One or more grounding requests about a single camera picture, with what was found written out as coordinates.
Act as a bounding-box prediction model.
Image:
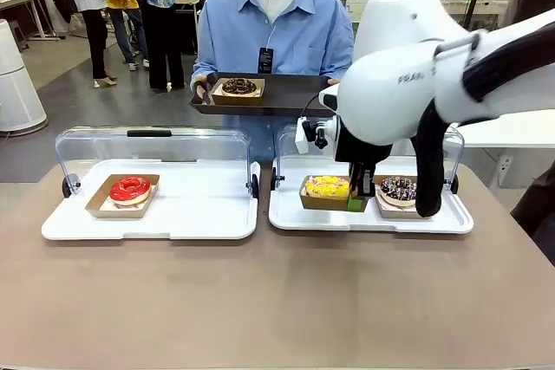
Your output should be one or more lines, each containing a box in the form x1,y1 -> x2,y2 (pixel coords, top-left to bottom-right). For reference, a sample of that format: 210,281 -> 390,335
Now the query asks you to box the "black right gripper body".
334,118 -> 394,168

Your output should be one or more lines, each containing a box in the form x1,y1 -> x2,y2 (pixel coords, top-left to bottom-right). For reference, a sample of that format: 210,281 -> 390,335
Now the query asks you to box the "yellow sprinkled donut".
305,175 -> 352,199

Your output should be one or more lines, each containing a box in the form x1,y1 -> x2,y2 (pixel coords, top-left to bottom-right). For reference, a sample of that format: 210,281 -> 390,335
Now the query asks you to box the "brown cardboard donut tray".
85,173 -> 161,219
211,77 -> 266,107
298,174 -> 353,211
373,174 -> 435,220

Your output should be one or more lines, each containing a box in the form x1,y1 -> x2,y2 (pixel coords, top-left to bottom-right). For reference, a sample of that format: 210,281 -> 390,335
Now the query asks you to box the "black serving tray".
188,72 -> 344,118

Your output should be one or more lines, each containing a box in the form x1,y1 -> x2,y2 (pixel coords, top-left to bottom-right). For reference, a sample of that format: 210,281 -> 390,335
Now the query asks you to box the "chocolate glazed donut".
221,77 -> 258,96

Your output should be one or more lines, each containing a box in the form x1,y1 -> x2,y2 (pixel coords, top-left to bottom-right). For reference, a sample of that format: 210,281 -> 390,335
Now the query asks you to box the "person's right forearm blue sleeve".
191,38 -> 220,85

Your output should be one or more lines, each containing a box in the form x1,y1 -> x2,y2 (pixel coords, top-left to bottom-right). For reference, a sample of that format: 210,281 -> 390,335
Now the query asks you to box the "person's left forearm blue sleeve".
319,38 -> 356,83

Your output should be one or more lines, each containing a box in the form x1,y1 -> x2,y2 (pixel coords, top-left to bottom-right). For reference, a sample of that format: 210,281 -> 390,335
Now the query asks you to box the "chocolate sprinkled donut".
380,175 -> 419,208

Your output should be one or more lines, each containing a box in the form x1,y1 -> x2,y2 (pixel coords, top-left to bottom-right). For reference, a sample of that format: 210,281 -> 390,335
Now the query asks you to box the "person's torso blue shirt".
191,0 -> 355,163

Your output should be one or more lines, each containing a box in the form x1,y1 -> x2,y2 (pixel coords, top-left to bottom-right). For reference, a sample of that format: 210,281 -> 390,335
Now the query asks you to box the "red glazed donut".
108,176 -> 153,209

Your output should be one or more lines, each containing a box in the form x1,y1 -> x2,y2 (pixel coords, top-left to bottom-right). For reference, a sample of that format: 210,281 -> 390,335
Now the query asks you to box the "person in blue patterned shirt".
139,0 -> 197,93

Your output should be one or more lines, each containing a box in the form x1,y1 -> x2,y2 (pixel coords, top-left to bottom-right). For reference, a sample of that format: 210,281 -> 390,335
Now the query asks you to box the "person in black vest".
63,0 -> 119,88

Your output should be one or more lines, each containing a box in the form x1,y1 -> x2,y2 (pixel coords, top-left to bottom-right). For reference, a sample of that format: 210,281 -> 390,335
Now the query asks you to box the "person's right hand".
194,79 -> 213,106

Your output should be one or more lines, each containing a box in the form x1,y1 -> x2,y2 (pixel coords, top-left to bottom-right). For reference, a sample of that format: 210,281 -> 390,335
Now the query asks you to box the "white display tray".
42,158 -> 261,241
268,157 -> 475,233

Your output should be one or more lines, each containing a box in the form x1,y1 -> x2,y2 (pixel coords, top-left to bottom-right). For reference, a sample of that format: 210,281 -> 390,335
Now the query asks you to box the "clear display lid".
55,126 -> 253,196
274,122 -> 466,192

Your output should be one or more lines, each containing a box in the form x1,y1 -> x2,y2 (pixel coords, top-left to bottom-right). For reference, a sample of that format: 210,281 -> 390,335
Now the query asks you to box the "dark name badge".
258,46 -> 275,75

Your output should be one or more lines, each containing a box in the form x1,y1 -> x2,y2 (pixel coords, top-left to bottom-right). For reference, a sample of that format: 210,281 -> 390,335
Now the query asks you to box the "large white table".
446,114 -> 555,191

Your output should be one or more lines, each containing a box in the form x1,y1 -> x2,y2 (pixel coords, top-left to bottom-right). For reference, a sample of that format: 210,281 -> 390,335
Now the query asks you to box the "white cylindrical air purifier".
0,18 -> 49,133

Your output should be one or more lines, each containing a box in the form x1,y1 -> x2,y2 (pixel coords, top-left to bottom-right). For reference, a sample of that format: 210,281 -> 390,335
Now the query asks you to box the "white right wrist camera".
296,115 -> 340,155

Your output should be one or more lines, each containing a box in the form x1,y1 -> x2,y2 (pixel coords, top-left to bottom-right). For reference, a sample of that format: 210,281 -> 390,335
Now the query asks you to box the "black right arm cable sleeve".
413,35 -> 555,220

